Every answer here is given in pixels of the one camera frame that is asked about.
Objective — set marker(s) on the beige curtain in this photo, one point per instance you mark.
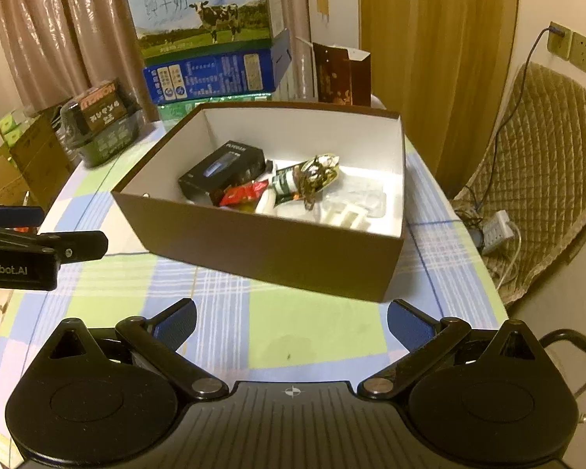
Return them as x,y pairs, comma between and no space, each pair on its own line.
53,24

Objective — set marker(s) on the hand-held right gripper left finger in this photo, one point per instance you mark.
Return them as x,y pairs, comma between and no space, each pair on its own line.
176,322

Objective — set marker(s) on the yellow snack packet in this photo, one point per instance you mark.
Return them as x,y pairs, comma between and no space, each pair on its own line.
244,208

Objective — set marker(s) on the small clear plastic box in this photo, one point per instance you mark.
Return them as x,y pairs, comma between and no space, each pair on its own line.
373,202

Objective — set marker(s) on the beige wall socket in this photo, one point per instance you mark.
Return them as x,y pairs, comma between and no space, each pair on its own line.
583,53

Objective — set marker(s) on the black plastic food bowl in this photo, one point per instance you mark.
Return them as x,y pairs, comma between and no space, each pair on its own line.
102,127

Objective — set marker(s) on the blue carton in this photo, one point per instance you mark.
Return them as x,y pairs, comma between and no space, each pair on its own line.
210,75

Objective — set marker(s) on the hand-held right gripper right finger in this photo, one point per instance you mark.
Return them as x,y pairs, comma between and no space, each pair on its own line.
408,323

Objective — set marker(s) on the golden curtain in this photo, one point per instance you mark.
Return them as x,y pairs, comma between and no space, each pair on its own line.
434,58

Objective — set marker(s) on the brown cardboard box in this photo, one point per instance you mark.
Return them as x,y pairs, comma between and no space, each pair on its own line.
273,259

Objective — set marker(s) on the brown shipping cartons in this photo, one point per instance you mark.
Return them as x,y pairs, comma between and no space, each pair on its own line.
34,156

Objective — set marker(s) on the green tissue boxes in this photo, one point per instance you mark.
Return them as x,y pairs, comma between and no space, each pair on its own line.
12,127

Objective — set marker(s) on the white power strip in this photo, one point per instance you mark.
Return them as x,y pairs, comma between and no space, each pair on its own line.
497,232

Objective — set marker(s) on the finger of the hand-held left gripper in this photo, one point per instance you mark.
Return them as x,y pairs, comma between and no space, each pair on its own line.
19,216
78,245

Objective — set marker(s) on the white plug adapter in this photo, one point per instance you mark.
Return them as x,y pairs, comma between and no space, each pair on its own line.
342,215

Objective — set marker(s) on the green snack packet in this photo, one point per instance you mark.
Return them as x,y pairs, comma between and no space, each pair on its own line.
285,183

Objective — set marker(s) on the wall socket with plug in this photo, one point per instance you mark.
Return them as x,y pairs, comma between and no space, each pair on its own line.
559,39

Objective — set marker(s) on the dark red gift bag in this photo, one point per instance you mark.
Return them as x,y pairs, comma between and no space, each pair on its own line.
339,75

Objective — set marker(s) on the checkered cloth desktop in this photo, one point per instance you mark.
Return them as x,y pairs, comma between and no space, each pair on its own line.
293,312

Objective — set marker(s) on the red candy packet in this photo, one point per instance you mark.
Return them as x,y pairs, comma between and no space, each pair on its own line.
244,193

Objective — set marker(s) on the chair with quilted cushion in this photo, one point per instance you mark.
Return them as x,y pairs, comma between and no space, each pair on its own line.
547,156

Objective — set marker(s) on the black shaver box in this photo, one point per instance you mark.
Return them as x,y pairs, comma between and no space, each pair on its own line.
215,171

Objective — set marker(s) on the cow print milk carton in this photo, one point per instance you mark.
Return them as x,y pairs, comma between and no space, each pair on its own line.
205,10

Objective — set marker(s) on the green carton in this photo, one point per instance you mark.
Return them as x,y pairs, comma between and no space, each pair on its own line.
176,107

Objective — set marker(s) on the translucent plastic case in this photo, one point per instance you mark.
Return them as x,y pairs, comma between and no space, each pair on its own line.
346,186

